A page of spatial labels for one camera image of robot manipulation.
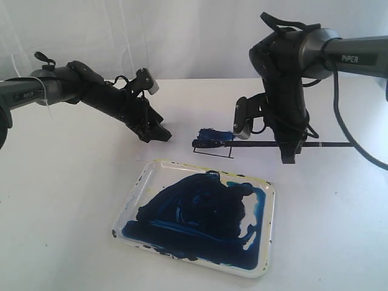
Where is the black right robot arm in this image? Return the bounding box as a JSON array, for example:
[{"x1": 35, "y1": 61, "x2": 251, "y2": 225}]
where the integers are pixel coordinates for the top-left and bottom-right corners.
[{"x1": 249, "y1": 27, "x2": 387, "y2": 164}]

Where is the black paintbrush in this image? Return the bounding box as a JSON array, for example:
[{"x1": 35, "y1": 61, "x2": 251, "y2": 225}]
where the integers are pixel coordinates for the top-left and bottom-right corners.
[{"x1": 192, "y1": 139, "x2": 354, "y2": 149}]

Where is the white paper with black square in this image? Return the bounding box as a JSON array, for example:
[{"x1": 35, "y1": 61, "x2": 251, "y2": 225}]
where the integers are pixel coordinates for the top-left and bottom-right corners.
[{"x1": 162, "y1": 112, "x2": 282, "y2": 182}]

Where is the white paint tray blue paint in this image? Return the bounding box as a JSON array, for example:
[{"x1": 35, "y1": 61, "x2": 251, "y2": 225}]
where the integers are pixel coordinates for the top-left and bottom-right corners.
[{"x1": 112, "y1": 160, "x2": 275, "y2": 278}]

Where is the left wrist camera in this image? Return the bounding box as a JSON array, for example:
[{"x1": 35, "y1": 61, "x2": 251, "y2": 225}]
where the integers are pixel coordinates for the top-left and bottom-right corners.
[{"x1": 130, "y1": 68, "x2": 159, "y2": 95}]

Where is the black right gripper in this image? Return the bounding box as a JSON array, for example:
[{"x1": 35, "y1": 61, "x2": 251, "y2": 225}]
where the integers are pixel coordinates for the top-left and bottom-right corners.
[{"x1": 262, "y1": 74, "x2": 309, "y2": 164}]

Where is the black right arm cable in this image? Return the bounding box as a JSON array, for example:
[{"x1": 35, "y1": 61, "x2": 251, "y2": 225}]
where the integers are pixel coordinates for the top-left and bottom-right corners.
[{"x1": 332, "y1": 71, "x2": 388, "y2": 170}]

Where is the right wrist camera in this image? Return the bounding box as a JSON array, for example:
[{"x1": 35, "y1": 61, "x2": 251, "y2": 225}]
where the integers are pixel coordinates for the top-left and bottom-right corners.
[{"x1": 233, "y1": 96, "x2": 253, "y2": 140}]

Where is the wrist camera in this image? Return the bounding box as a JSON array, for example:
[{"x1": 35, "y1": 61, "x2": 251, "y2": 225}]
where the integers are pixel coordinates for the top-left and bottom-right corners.
[
  {"x1": 130, "y1": 68, "x2": 159, "y2": 95},
  {"x1": 233, "y1": 96, "x2": 253, "y2": 140}
]

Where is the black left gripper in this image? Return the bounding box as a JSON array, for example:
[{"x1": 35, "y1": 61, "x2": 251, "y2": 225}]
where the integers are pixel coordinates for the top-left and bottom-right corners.
[{"x1": 75, "y1": 62, "x2": 172, "y2": 143}]

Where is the white curtain backdrop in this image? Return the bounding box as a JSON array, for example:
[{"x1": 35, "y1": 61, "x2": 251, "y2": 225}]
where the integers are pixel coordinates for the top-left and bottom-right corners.
[{"x1": 1, "y1": 1, "x2": 387, "y2": 79}]

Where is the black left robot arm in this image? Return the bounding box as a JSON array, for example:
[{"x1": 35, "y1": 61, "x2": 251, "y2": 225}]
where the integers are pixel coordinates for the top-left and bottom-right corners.
[{"x1": 1, "y1": 52, "x2": 172, "y2": 143}]

